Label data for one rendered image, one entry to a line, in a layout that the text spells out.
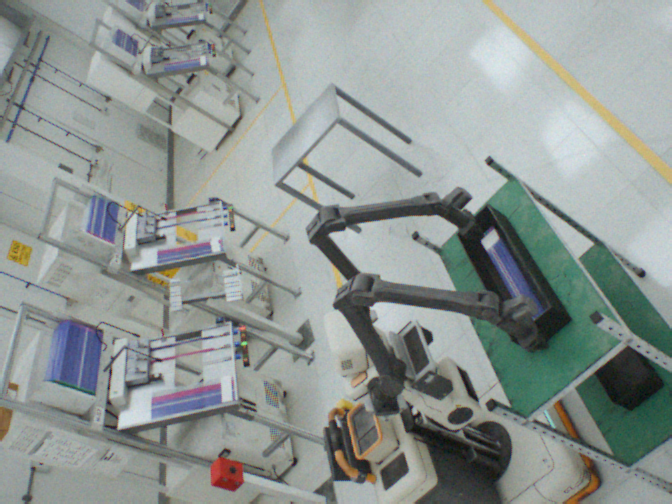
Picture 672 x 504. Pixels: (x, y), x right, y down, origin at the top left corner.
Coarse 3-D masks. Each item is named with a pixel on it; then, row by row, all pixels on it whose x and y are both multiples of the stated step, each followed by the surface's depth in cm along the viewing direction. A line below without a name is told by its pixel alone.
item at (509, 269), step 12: (492, 228) 259; (492, 240) 256; (504, 240) 256; (492, 252) 254; (504, 252) 249; (504, 264) 246; (516, 264) 243; (504, 276) 244; (516, 276) 239; (516, 288) 237; (528, 288) 232; (540, 300) 230; (540, 312) 224
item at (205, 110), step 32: (96, 32) 782; (128, 32) 826; (96, 64) 778; (128, 64) 789; (160, 64) 811; (192, 64) 800; (128, 96) 801; (160, 96) 809; (192, 96) 830; (224, 96) 848; (192, 128) 840; (224, 128) 848
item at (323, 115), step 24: (336, 96) 472; (312, 120) 480; (336, 120) 452; (384, 120) 508; (288, 144) 494; (312, 144) 463; (408, 144) 522; (288, 168) 476; (312, 168) 532; (408, 168) 486; (288, 192) 488
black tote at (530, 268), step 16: (480, 224) 262; (496, 224) 263; (464, 240) 264; (480, 240) 267; (512, 240) 241; (480, 256) 263; (528, 256) 240; (480, 272) 248; (496, 272) 252; (528, 272) 226; (496, 288) 247; (544, 288) 223; (544, 304) 228; (560, 304) 222; (544, 320) 216; (560, 320) 218; (512, 336) 222; (544, 336) 221
